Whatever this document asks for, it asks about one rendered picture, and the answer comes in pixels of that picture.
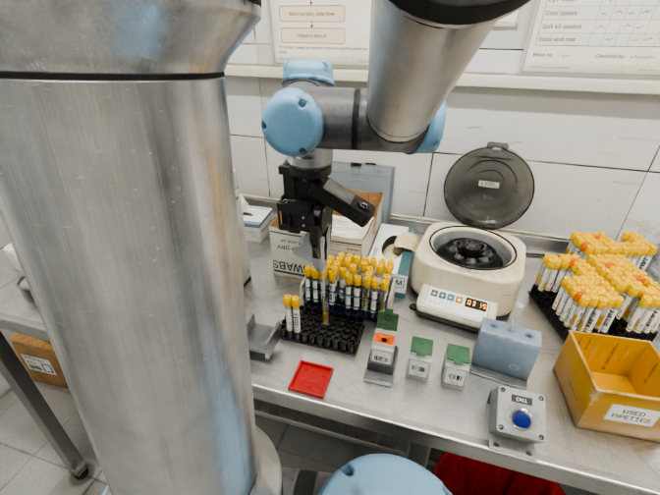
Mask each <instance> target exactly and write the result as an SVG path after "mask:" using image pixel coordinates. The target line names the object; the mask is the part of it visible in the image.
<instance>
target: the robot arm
mask: <svg viewBox="0 0 660 495"><path fill-rule="evenodd" d="M530 1H531V0H371V10H370V33H369V54H368V77H367V88H345V87H335V84H334V81H333V67H332V65H331V63H329V62H328V61H324V60H292V61H288V62H286V63H285V64H284V65H283V79H282V86H283V89H280V90H278V91H277V92H275V93H274V94H273V95H272V97H271V98H270V99H269V101H268V102H267V104H266V106H265V108H264V110H263V113H262V116H261V128H262V132H263V135H264V137H265V139H266V141H267V142H268V143H269V145H270V146H271V147H272V148H273V149H275V150H276V151H277V152H279V153H281V154H283V155H287V156H288V160H285V162H284V163H283V165H279V166H278V171H279V174H280V175H283V184H284V194H283V195H282V196H281V197H280V200H279V201H278V202H277V214H278V226H279V230H284V231H289V233H295V234H299V233H300V232H307V233H305V234H304V235H303V236H302V237H300V243H301V244H300V245H298V246H295V247H293V254H294V255H295V256H296V257H299V258H301V259H304V260H306V261H309V262H311V263H313V265H314V268H315V270H316V271H317V272H321V270H322V269H323V268H324V266H325V260H326V261H327V259H328V253H329V248H330V241H331V234H332V224H333V210H335V211H337V212H338V213H340V214H341V215H343V216H345V217H346V218H348V219H350V220H351V221H353V222H354V223H356V224H358V225H359V226H361V227H365V226H366V225H367V223H368V222H369V221H370V219H371V218H372V215H373V213H374V211H375V206H374V205H373V204H371V203H369V202H368V201H366V200H365V199H363V198H361V197H360V196H358V195H357V194H355V193H354V192H351V191H350V190H348V189H347V188H345V187H343V186H342V185H340V184H339V183H337V182H335V181H334V180H332V179H331V178H329V177H327V176H329V175H330V174H331V173H332V162H333V149H341V150H363V151H381V152H400V153H405V154H407V155H413V154H416V153H432V152H434V151H435V150H437V148H438V147H439V145H440V142H441V139H442V137H443V134H444V129H445V122H446V100H445V99H446V98H447V96H448V95H449V93H450V92H451V90H452V89H453V87H454V86H455V84H456V83H457V81H458V80H459V78H460V77H461V75H462V74H463V72H464V71H465V69H466V67H467V66H468V64H469V62H470V61H471V59H472V58H473V56H474V55H475V53H476V52H477V50H478V49H479V47H480V46H481V44H482V43H483V41H484V40H485V38H486V37H487V35H488V33H489V32H490V30H492V28H493V27H494V25H495V24H496V22H497V21H498V20H500V19H503V18H505V17H508V16H509V15H511V14H513V13H514V12H515V11H517V10H519V9H521V8H522V7H523V6H525V5H526V4H527V3H529V2H530ZM260 21H261V0H0V216H1V218H2V221H3V223H4V226H5V228H6V231H7V233H8V236H9V238H10V241H11V243H12V246H13V248H14V251H15V253H16V256H17V258H18V261H19V263H20V265H21V267H22V270H23V273H24V275H25V278H26V280H27V284H28V287H29V289H30V292H31V294H32V297H33V299H34V302H35V304H36V307H37V309H38V312H39V314H40V317H41V319H42V322H43V324H44V327H45V329H46V332H47V334H48V337H49V339H50V342H51V344H52V347H53V349H54V352H55V354H56V357H57V359H58V361H59V364H60V366H61V369H62V371H63V374H64V376H65V379H66V381H67V384H68V386H69V389H70V391H71V394H72V396H73V399H74V401H75V404H76V406H77V409H78V411H79V414H80V416H81V419H82V423H83V425H84V428H85V430H86V433H87V435H88V438H89V440H90V443H91V445H92V448H93V451H94V453H95V456H96V458H97V460H98V462H99V465H100V467H101V470H102V472H103V475H104V477H105V480H106V482H107V487H106V488H105V490H104V491H103V493H102V494H101V495H453V494H452V493H451V492H450V491H449V490H448V489H447V488H446V487H445V485H444V484H443V482H442V481H441V480H440V479H439V478H438V477H436V476H435V475H434V474H433V473H431V472H430V471H429V470H427V469H426V468H424V467H422V466H421V465H419V464H417V463H415V462H413V461H411V460H408V459H406V458H403V457H399V456H395V455H390V454H371V455H365V456H362V457H359V458H356V459H354V460H351V461H350V462H348V463H347V464H346V465H345V466H343V467H341V468H339V469H338V470H336V471H335V472H334V473H331V472H323V471H314V470H306V469H298V468H290V467H281V464H280V460H279V457H278V454H277V452H276V449H275V447H274V445H273V443H272V442H271V440H270V439H269V437H268V436H267V435H266V434H265V433H264V432H263V431H262V430H261V429H260V428H259V427H257V426H256V425H255V416H254V405H253V394H252V383H251V372H250V361H249V349H248V328H247V317H246V306H245V294H244V283H243V272H242V261H241V250H240V239H239V227H238V216H237V205H236V194H235V183H234V171H233V160H232V149H231V138H230V127H229V116H228V104H227V93H226V82H225V69H226V66H227V64H228V61H229V59H230V56H231V55H232V54H233V53H234V52H235V50H236V49H237V48H238V47H239V46H240V45H241V43H242V42H243V41H244V40H245V39H246V37H247V36H248V35H249V34H250V32H251V31H252V30H253V29H254V28H255V26H256V25H257V24H258V23H259V22H260ZM284 199H287V200H284ZM283 200H284V201H283ZM282 201H283V202H282ZM280 211H281V215H282V224H281V218H280Z"/></svg>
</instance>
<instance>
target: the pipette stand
mask: <svg viewBox="0 0 660 495"><path fill-rule="evenodd" d="M511 326H512V324H510V323H506V322H502V321H499V320H495V319H491V318H488V317H484V316H483V318H482V321H481V324H480V328H479V331H478V335H477V338H476V342H475V345H474V347H473V352H472V357H471V363H470V369H469V372H471V373H474V374H477V375H480V376H483V377H487V378H490V379H493V380H496V381H499V382H502V383H505V384H508V385H511V386H514V387H517V388H520V389H523V390H526V387H527V379H528V377H529V375H530V373H531V371H532V369H533V366H534V364H535V361H536V359H537V357H538V354H539V352H540V350H541V332H538V331H534V330H531V329H527V328H523V327H520V326H517V325H515V327H514V329H513V332H510V328H511Z"/></svg>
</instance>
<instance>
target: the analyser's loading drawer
mask: <svg viewBox="0 0 660 495"><path fill-rule="evenodd" d="M281 337H282V331H281V321H277V323H276V325H275V326H274V327H272V326H267V325H263V324H258V323H255V318H254V314H253V315H252V316H251V317H250V319H247V338H248V349H249V350H250V351H254V352H258V353H262V354H265V357H266V358H267V359H269V358H270V356H271V354H272V353H273V351H274V349H275V347H276V345H277V344H278V342H279V340H280V338H281Z"/></svg>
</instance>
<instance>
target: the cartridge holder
mask: <svg viewBox="0 0 660 495"><path fill-rule="evenodd" d="M398 352H399V348H398V346H395V351H394V357H393V362H392V365H390V364H386V363H381V362H377V361H372V360H370V357H371V350H370V354H369V357H368V361H367V365H366V369H365V373H364V376H363V381H368V382H372V383H376V384H380V385H384V386H389V387H392V385H393V380H394V374H395V369H396V363H397V357H398Z"/></svg>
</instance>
